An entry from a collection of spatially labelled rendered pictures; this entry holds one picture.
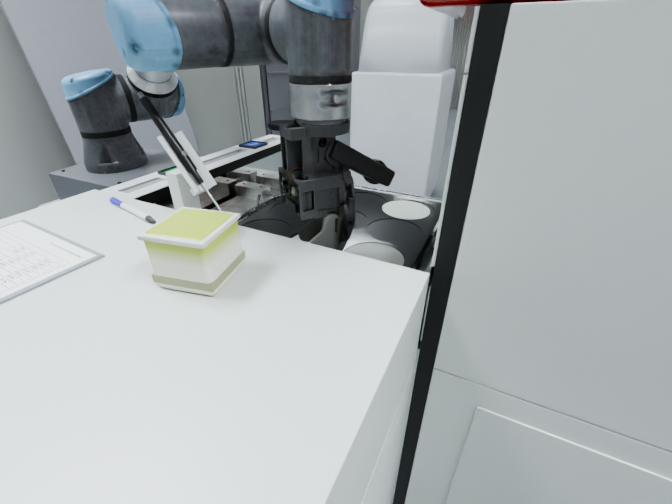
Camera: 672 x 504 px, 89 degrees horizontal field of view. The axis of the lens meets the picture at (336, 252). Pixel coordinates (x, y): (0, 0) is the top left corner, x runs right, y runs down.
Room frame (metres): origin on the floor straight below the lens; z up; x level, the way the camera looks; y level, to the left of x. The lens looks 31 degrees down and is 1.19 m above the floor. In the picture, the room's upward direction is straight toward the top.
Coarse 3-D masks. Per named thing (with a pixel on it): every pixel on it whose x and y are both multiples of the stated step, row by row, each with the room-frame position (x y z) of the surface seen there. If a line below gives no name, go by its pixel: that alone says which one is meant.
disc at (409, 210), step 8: (400, 200) 0.71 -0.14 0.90; (384, 208) 0.66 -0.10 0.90; (392, 208) 0.67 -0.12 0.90; (400, 208) 0.67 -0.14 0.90; (408, 208) 0.67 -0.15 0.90; (416, 208) 0.67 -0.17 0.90; (424, 208) 0.67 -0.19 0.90; (392, 216) 0.63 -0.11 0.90; (400, 216) 0.63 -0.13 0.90; (408, 216) 0.63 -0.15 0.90; (416, 216) 0.63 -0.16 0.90; (424, 216) 0.63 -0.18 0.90
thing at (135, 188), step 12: (276, 144) 0.97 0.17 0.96; (204, 156) 0.85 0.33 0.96; (216, 156) 0.85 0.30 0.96; (228, 156) 0.86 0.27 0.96; (240, 156) 0.85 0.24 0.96; (132, 180) 0.67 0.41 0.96; (144, 180) 0.67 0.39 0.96; (156, 180) 0.68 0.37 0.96; (108, 192) 0.60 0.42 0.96; (120, 192) 0.60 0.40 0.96; (132, 192) 0.60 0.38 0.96; (144, 192) 0.60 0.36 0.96
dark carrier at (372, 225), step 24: (360, 192) 0.76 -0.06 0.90; (264, 216) 0.63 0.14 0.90; (288, 216) 0.63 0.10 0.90; (360, 216) 0.63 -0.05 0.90; (384, 216) 0.63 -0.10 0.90; (432, 216) 0.63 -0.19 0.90; (360, 240) 0.53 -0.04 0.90; (384, 240) 0.53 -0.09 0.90; (408, 240) 0.53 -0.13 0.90; (408, 264) 0.45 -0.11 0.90
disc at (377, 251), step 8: (352, 248) 0.50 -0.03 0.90; (360, 248) 0.50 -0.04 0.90; (368, 248) 0.50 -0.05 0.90; (376, 248) 0.50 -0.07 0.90; (384, 248) 0.50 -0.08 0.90; (392, 248) 0.50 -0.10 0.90; (368, 256) 0.47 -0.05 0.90; (376, 256) 0.47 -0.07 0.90; (384, 256) 0.47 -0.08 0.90; (392, 256) 0.47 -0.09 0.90; (400, 256) 0.47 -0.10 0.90; (400, 264) 0.45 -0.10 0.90
